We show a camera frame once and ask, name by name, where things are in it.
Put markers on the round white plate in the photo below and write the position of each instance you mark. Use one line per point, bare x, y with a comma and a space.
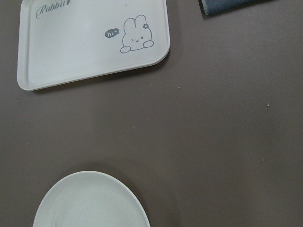
90, 199

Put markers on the white rabbit tray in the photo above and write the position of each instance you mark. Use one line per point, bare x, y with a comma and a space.
62, 41

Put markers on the grey folded cloth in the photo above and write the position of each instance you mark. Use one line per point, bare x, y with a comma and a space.
212, 7

